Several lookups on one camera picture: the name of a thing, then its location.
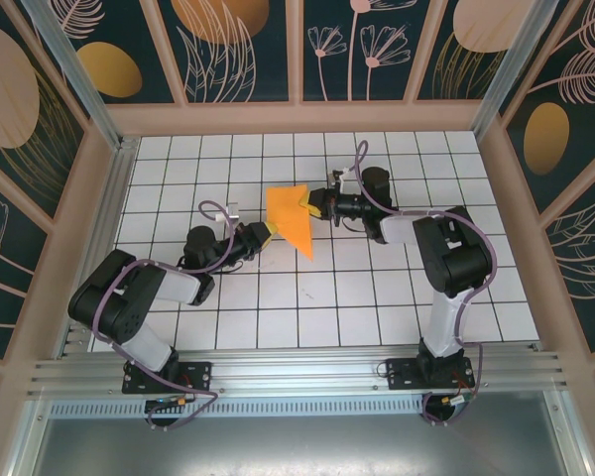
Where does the orange cloth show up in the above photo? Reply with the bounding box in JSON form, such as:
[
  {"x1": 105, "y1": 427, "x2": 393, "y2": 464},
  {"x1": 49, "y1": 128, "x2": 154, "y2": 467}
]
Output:
[{"x1": 266, "y1": 183, "x2": 314, "y2": 260}]

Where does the grey metal sheet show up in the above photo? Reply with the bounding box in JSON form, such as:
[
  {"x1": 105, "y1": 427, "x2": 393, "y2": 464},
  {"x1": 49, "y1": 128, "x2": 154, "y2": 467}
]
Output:
[{"x1": 24, "y1": 391, "x2": 591, "y2": 476}]

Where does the small adapter board with connectors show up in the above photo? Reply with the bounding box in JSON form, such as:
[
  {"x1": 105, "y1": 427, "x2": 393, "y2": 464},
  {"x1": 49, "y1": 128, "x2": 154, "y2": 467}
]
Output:
[
  {"x1": 440, "y1": 391, "x2": 477, "y2": 408},
  {"x1": 145, "y1": 395, "x2": 190, "y2": 414}
]

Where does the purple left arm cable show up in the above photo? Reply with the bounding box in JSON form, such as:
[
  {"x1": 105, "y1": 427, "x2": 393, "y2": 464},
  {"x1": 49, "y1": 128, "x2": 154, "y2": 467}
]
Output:
[{"x1": 91, "y1": 199, "x2": 237, "y2": 431}]

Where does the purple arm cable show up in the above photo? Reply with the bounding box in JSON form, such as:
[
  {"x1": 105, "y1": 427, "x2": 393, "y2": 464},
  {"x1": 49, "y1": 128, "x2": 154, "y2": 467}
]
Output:
[
  {"x1": 339, "y1": 140, "x2": 500, "y2": 428},
  {"x1": 91, "y1": 199, "x2": 237, "y2": 431}
]

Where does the short aluminium side rail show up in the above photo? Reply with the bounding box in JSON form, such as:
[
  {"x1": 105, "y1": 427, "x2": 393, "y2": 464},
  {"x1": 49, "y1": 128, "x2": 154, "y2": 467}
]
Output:
[{"x1": 54, "y1": 138, "x2": 140, "y2": 358}]

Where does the long aluminium mounting rail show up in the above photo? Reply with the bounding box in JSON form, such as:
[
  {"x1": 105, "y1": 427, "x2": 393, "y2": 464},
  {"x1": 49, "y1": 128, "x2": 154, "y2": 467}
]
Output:
[{"x1": 27, "y1": 346, "x2": 571, "y2": 398}]

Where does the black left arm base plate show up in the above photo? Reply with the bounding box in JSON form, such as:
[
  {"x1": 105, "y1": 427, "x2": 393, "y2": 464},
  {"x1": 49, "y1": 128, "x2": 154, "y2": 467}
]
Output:
[{"x1": 122, "y1": 361, "x2": 213, "y2": 396}]

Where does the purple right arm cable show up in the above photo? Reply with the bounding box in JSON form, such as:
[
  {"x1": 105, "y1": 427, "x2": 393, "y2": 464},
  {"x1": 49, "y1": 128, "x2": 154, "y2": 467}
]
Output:
[{"x1": 339, "y1": 140, "x2": 500, "y2": 428}]

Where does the perforated metal cable duct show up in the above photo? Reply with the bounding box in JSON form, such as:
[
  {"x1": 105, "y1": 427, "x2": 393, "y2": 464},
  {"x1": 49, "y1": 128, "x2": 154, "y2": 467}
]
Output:
[{"x1": 49, "y1": 396, "x2": 427, "y2": 420}]

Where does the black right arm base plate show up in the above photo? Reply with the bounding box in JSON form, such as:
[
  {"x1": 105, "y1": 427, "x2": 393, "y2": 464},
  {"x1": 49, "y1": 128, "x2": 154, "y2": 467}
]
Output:
[{"x1": 385, "y1": 357, "x2": 476, "y2": 391}]

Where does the aluminium frame post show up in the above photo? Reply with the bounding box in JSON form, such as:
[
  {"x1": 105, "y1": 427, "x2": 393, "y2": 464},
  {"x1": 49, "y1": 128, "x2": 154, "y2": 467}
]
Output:
[
  {"x1": 470, "y1": 0, "x2": 546, "y2": 145},
  {"x1": 19, "y1": 0, "x2": 125, "y2": 150}
]

